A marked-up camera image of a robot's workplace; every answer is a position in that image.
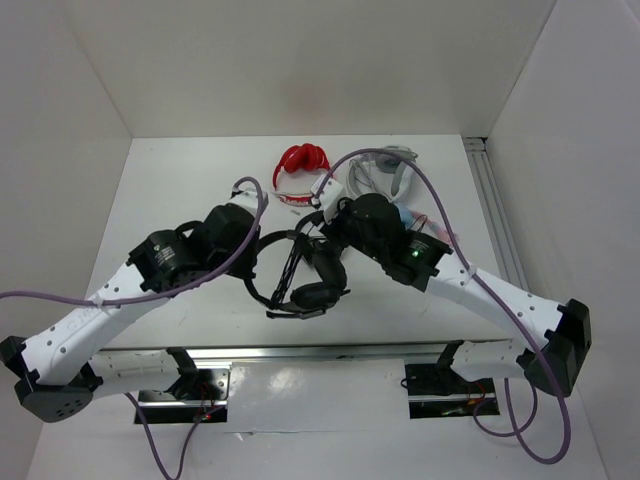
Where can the grey white headphones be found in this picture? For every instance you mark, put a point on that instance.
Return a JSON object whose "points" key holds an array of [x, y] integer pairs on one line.
{"points": [[394, 161]]}

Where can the blue pink cat headphones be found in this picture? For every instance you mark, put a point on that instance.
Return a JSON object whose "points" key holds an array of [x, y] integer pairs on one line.
{"points": [[415, 220]]}

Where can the red white headphones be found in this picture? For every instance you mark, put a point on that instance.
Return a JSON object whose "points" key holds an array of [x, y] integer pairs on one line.
{"points": [[307, 158]]}

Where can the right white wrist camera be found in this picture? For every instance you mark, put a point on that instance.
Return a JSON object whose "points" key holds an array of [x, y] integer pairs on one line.
{"points": [[327, 200]]}

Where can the aluminium side rail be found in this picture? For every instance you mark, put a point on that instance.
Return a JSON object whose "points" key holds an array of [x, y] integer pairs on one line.
{"points": [[499, 232]]}

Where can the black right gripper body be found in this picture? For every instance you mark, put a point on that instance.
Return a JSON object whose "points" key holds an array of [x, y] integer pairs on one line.
{"points": [[343, 227]]}

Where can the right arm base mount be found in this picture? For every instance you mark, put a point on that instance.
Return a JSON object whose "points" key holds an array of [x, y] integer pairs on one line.
{"points": [[436, 391]]}

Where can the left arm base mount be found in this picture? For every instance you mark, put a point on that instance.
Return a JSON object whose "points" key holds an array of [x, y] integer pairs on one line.
{"points": [[200, 391]]}

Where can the aluminium front table rail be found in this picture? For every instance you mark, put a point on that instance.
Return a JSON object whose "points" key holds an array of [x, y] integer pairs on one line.
{"points": [[412, 351]]}

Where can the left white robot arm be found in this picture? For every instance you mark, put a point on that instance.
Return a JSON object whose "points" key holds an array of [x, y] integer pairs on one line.
{"points": [[63, 368]]}

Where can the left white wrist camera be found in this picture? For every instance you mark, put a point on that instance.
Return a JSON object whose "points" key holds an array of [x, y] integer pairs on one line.
{"points": [[249, 199]]}

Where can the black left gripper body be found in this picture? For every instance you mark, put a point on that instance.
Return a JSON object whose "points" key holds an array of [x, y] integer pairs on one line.
{"points": [[243, 266]]}

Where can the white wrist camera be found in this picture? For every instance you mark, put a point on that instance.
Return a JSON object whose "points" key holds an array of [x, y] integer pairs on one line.
{"points": [[249, 199], [327, 200]]}

